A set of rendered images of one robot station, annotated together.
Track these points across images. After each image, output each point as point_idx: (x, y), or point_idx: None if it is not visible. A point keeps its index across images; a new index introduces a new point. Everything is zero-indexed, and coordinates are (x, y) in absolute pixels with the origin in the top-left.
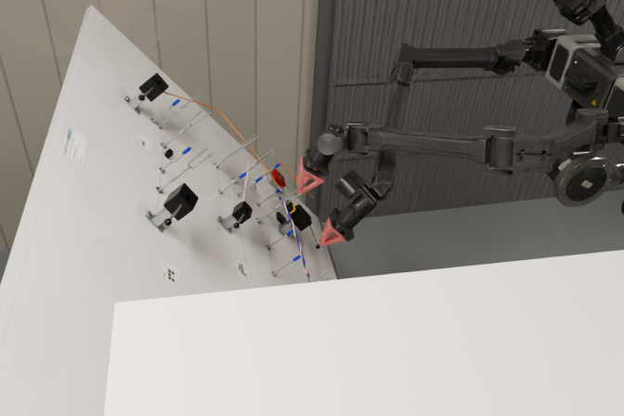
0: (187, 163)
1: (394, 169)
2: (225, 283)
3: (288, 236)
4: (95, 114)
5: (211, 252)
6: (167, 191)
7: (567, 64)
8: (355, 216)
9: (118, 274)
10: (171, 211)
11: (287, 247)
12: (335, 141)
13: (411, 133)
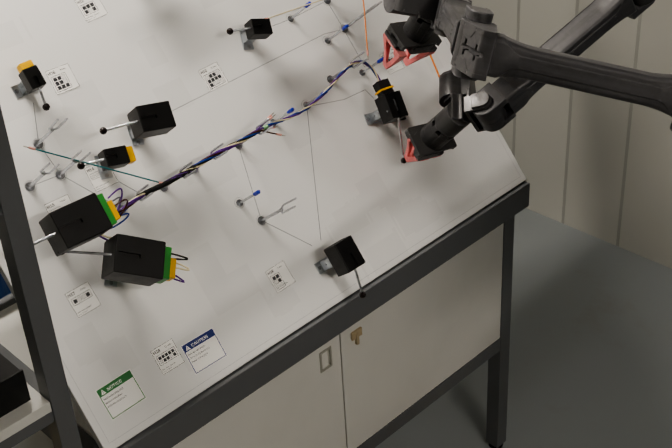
0: None
1: (511, 90)
2: (163, 65)
3: (383, 131)
4: None
5: (181, 36)
6: None
7: None
8: (432, 128)
9: None
10: None
11: (358, 134)
12: None
13: (458, 9)
